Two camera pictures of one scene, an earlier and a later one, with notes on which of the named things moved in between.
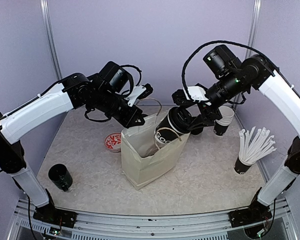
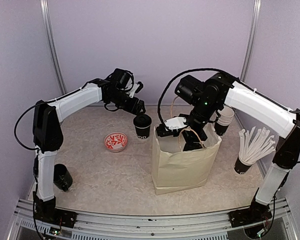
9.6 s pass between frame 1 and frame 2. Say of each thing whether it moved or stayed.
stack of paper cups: stayed
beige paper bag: moved
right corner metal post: stayed
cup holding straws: stayed
